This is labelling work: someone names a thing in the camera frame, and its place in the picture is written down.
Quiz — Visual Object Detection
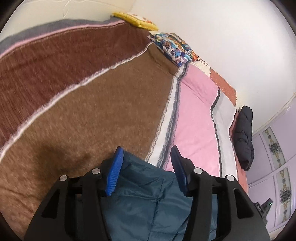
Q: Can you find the striped brown pink blanket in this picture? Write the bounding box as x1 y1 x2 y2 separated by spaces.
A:
0 19 238 237

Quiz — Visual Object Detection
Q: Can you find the white floral wardrobe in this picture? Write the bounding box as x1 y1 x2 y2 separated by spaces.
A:
246 97 296 232

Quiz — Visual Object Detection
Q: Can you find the teal quilted jacket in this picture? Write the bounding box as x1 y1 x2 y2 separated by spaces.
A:
99 151 219 241

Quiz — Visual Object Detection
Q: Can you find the yellow pillow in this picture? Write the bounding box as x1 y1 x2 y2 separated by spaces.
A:
112 11 159 32

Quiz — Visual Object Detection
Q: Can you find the black padded jacket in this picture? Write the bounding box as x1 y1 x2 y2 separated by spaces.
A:
232 105 255 171

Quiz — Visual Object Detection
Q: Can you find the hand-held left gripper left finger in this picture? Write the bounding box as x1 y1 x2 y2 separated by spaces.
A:
24 146 124 241

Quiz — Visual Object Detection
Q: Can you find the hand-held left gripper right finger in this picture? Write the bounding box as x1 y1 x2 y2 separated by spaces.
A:
171 146 271 241

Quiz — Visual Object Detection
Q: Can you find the colourful patterned pillow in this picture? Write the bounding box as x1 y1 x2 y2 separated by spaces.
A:
148 33 199 67

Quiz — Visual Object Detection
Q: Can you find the white headboard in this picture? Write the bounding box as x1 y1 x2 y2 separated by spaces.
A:
0 0 133 41

